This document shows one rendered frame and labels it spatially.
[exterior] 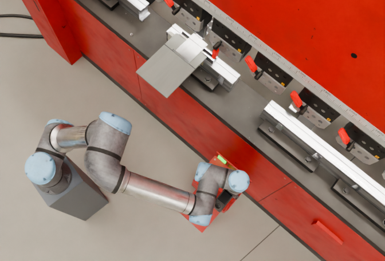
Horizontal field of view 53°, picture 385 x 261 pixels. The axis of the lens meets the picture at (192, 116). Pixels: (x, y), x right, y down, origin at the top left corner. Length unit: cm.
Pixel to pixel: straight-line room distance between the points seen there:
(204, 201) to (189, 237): 115
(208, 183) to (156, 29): 86
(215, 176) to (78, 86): 164
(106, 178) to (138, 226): 129
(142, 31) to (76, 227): 130
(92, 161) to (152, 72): 58
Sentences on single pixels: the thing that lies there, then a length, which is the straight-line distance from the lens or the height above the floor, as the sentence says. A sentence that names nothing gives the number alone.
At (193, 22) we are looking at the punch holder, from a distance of 156.
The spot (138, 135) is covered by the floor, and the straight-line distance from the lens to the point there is 264.
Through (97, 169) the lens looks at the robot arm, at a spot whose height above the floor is 130.
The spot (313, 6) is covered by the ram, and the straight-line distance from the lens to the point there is 109.
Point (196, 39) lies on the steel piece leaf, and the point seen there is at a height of 100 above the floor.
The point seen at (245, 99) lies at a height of 88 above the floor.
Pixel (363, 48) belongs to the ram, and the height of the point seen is 166.
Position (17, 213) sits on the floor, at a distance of 270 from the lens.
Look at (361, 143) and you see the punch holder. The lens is 145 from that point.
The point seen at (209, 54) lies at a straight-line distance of 175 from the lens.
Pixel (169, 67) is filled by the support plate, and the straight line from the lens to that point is 170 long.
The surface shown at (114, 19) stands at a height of 87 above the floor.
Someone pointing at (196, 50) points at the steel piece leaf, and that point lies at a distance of 174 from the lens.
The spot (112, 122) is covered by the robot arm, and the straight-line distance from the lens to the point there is 129.
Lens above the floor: 252
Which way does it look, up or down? 70 degrees down
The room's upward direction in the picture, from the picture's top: 9 degrees clockwise
